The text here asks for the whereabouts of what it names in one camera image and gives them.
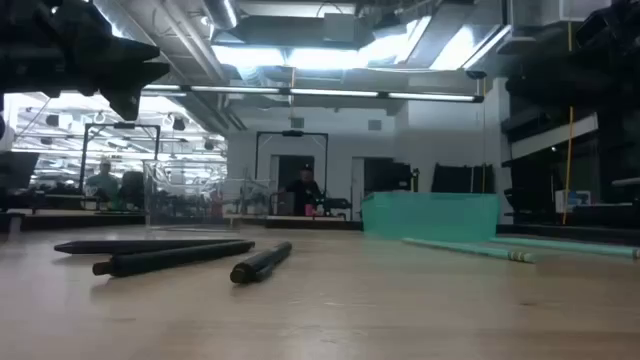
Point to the black metal rig frame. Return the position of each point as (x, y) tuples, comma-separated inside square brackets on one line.
[(85, 150), (292, 133)]

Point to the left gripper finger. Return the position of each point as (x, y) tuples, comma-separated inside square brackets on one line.
[(132, 51), (127, 82)]

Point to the pink object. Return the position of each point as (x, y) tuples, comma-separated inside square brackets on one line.
[(310, 210)]

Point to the teal pencil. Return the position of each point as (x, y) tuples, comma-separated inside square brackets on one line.
[(575, 246), (470, 250)]

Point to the teal plastic tray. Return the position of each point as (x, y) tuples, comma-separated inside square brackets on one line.
[(430, 217)]

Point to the long ceiling light strip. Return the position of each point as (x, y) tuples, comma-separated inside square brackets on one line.
[(330, 93)]

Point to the clear plastic bin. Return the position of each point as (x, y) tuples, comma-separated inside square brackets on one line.
[(190, 200)]

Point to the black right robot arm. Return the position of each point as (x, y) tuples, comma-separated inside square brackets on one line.
[(610, 30)]

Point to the white box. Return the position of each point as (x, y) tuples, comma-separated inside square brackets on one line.
[(572, 201)]

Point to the dark monitor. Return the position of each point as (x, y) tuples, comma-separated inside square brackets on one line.
[(17, 170)]

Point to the person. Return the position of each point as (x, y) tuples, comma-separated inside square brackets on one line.
[(103, 182), (304, 192)]

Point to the yellow pole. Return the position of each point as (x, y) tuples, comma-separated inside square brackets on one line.
[(568, 150)]

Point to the black pen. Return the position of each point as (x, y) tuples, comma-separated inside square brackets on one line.
[(170, 258), (260, 264), (140, 246)]

